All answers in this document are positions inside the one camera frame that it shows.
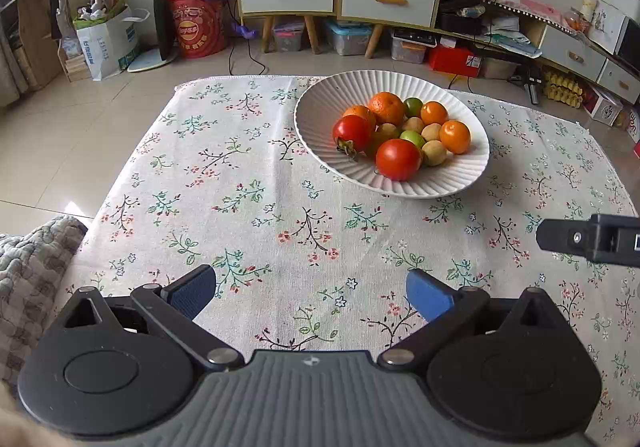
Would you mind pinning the white ribbed plate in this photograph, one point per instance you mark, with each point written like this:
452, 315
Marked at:
350, 92

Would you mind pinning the small green jujube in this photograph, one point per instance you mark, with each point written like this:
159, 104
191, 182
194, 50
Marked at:
413, 138

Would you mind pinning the grey quilted blanket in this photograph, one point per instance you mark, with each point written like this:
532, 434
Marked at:
30, 277

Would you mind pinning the red box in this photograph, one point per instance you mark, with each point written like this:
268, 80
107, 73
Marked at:
452, 62

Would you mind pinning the clear box with blue lid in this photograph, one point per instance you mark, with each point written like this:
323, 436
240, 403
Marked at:
350, 39

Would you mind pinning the yellow-orange tomato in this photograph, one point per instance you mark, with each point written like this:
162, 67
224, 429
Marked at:
372, 146

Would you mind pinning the small plush toy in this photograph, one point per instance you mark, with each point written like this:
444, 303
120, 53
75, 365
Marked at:
100, 2

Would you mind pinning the microwave oven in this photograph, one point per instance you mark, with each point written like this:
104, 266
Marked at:
630, 44

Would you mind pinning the white paper bag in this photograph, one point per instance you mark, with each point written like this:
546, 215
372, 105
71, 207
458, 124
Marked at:
105, 47

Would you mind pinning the floral tablecloth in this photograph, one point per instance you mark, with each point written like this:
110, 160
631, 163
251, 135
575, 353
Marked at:
225, 207

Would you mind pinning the white patterned box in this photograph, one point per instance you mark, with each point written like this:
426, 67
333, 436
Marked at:
602, 107

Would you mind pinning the large green jujube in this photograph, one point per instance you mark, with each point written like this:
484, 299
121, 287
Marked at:
413, 105

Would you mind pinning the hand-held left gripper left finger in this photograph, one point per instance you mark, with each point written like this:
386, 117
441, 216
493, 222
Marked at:
192, 291

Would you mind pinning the orange tomato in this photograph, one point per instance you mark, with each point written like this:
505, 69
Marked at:
434, 113
455, 137

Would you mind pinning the white oval base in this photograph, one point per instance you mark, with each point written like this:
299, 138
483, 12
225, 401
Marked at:
147, 62

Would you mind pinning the low cabinet with drawers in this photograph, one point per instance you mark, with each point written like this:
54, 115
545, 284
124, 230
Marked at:
565, 47

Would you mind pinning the smooth red tomato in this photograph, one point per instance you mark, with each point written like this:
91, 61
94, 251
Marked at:
398, 160

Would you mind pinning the small orange mandarin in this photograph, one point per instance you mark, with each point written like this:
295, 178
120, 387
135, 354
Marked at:
359, 112

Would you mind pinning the black flat panel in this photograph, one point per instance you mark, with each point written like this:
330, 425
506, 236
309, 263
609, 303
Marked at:
161, 27

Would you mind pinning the large orange mandarin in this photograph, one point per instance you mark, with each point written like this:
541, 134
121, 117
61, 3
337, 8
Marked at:
386, 108

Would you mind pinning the yellow egg tray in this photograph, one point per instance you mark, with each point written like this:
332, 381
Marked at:
562, 88

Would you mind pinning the clear storage box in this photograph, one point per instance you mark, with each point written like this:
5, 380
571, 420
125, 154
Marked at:
289, 37

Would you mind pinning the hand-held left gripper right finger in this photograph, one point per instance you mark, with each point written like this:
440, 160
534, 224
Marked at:
429, 298

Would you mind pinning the clear box with dark lid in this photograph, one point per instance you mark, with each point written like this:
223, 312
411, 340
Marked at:
412, 47

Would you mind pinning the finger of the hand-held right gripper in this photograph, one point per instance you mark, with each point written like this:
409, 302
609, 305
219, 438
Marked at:
560, 237

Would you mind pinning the red tomato with green calyx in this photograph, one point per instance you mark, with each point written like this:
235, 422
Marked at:
352, 129

